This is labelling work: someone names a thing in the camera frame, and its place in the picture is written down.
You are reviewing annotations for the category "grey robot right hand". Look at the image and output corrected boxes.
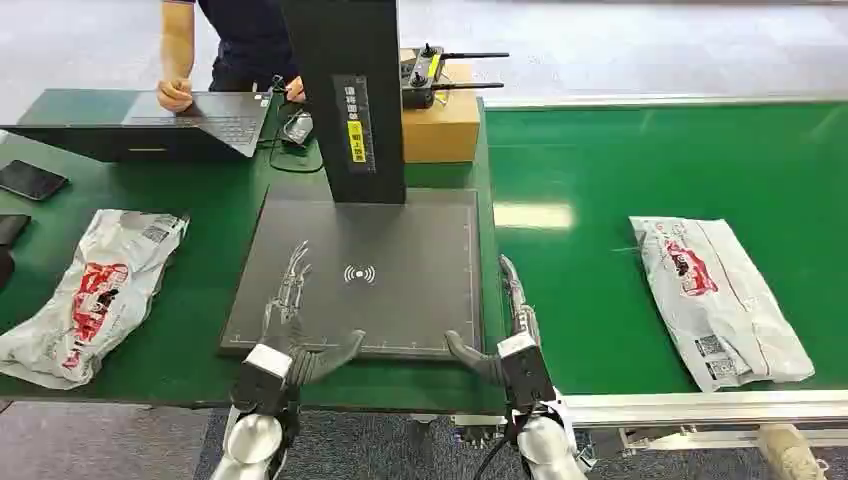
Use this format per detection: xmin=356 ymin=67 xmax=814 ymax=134
xmin=444 ymin=254 xmax=544 ymax=390

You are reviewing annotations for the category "black smartphone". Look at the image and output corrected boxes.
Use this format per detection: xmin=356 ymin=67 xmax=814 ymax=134
xmin=0 ymin=159 xmax=70 ymax=203

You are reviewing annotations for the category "dark grey laptop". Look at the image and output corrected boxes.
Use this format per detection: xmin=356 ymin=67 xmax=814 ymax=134
xmin=0 ymin=89 xmax=275 ymax=164

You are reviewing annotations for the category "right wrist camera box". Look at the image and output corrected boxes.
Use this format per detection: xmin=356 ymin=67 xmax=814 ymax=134
xmin=496 ymin=332 xmax=558 ymax=413

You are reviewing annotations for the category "green table mat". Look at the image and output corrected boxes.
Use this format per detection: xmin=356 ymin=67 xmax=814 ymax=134
xmin=0 ymin=88 xmax=509 ymax=417

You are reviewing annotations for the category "dark scanner base plate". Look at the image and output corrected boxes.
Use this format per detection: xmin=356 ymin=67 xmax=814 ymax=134
xmin=219 ymin=188 xmax=484 ymax=362

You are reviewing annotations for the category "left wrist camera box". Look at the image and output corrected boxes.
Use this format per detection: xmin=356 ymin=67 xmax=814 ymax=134
xmin=229 ymin=343 xmax=295 ymax=416

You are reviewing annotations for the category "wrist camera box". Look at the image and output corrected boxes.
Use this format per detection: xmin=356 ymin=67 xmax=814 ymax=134
xmin=496 ymin=332 xmax=558 ymax=413
xmin=229 ymin=343 xmax=295 ymax=416

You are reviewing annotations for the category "black remote controller with antennas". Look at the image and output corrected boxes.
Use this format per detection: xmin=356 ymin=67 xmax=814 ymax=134
xmin=400 ymin=42 xmax=511 ymax=111

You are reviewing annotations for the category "white printed parcel bag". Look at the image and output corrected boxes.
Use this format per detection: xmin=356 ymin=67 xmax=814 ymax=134
xmin=0 ymin=209 xmax=191 ymax=391
xmin=628 ymin=215 xmax=816 ymax=393

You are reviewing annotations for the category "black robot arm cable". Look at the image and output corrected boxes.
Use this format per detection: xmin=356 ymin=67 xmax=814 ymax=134
xmin=471 ymin=413 xmax=519 ymax=480

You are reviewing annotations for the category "person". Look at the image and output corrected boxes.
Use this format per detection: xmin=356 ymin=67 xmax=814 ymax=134
xmin=157 ymin=0 xmax=307 ymax=114

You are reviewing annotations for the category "brown cardboard box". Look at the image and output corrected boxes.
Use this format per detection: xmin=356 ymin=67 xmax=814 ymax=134
xmin=400 ymin=48 xmax=482 ymax=166

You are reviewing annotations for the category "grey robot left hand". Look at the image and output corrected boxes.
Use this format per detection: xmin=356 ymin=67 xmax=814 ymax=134
xmin=262 ymin=241 xmax=367 ymax=390

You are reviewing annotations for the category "black scanner column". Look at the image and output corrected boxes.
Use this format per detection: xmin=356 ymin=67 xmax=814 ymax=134
xmin=278 ymin=0 xmax=407 ymax=205

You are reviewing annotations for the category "person's right hand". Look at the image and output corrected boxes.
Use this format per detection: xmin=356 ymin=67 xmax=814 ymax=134
xmin=156 ymin=77 xmax=195 ymax=114

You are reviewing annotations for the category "green conveyor belt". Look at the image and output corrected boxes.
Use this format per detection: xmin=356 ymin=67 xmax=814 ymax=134
xmin=485 ymin=100 xmax=848 ymax=399

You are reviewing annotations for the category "small grey handheld device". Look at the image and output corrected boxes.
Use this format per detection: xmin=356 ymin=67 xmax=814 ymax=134
xmin=280 ymin=109 xmax=315 ymax=146

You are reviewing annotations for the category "yellow warning label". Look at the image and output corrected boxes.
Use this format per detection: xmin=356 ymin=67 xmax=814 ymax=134
xmin=346 ymin=120 xmax=368 ymax=165

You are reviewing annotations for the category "black flat device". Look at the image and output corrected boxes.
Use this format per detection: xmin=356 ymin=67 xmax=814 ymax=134
xmin=0 ymin=213 xmax=32 ymax=248

